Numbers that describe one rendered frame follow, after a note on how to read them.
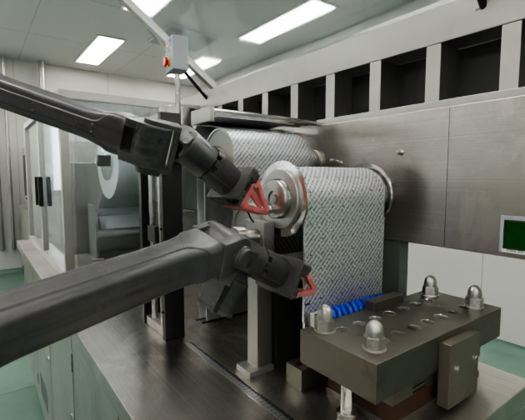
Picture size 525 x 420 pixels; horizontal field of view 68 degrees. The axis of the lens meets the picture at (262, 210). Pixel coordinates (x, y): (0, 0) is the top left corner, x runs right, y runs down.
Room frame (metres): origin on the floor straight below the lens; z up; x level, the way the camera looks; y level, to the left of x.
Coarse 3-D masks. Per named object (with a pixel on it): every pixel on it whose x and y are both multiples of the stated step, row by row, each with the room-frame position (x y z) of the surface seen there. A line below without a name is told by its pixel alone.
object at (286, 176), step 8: (272, 176) 0.76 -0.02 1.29; (280, 176) 0.75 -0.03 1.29; (288, 176) 0.73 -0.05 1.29; (264, 184) 0.79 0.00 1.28; (288, 184) 0.73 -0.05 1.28; (296, 184) 0.71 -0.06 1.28; (296, 192) 0.71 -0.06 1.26; (384, 192) 0.86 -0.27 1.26; (296, 200) 0.71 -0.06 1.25; (384, 200) 0.86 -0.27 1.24; (296, 208) 0.71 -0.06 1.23; (288, 216) 0.72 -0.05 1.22; (296, 216) 0.71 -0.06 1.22; (280, 224) 0.74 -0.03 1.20; (288, 224) 0.72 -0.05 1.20
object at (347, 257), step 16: (320, 224) 0.73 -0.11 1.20; (336, 224) 0.76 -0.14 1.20; (352, 224) 0.78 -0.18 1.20; (368, 224) 0.81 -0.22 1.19; (304, 240) 0.71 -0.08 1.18; (320, 240) 0.73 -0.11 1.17; (336, 240) 0.76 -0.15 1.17; (352, 240) 0.79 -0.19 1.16; (368, 240) 0.82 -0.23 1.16; (304, 256) 0.71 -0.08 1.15; (320, 256) 0.73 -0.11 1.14; (336, 256) 0.76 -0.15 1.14; (352, 256) 0.79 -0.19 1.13; (368, 256) 0.82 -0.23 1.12; (320, 272) 0.73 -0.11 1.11; (336, 272) 0.76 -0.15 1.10; (352, 272) 0.79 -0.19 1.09; (368, 272) 0.82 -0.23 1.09; (304, 288) 0.71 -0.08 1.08; (320, 288) 0.73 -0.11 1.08; (336, 288) 0.76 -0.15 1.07; (352, 288) 0.79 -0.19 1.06; (368, 288) 0.82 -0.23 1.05; (304, 304) 0.71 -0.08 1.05; (320, 304) 0.73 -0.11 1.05; (336, 304) 0.76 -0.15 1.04; (304, 320) 0.71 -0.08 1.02
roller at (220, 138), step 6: (216, 132) 0.97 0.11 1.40; (222, 132) 0.95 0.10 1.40; (210, 138) 1.00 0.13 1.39; (216, 138) 0.97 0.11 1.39; (222, 138) 0.95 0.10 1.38; (228, 138) 0.92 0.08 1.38; (216, 144) 0.97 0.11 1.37; (222, 144) 0.95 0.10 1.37; (228, 144) 0.92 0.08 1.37; (228, 150) 0.92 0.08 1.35; (228, 156) 0.92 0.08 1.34
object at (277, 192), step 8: (272, 184) 0.74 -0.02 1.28; (280, 184) 0.73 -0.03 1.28; (264, 192) 0.77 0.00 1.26; (272, 192) 0.75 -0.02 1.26; (280, 192) 0.73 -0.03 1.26; (288, 192) 0.72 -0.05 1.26; (272, 200) 0.74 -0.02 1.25; (280, 200) 0.73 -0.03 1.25; (288, 200) 0.72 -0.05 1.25; (272, 208) 0.74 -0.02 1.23; (280, 208) 0.73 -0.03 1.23; (288, 208) 0.72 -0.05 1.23; (272, 216) 0.74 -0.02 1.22; (280, 216) 0.73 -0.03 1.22
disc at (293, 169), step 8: (272, 168) 0.78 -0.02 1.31; (280, 168) 0.76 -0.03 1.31; (288, 168) 0.74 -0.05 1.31; (296, 168) 0.72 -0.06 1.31; (264, 176) 0.80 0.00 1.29; (296, 176) 0.72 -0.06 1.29; (304, 184) 0.70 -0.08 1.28; (304, 192) 0.70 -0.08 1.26; (304, 200) 0.70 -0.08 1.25; (304, 208) 0.70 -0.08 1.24; (264, 216) 0.80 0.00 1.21; (304, 216) 0.70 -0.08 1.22; (296, 224) 0.72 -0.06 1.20; (280, 232) 0.76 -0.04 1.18; (288, 232) 0.74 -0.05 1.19
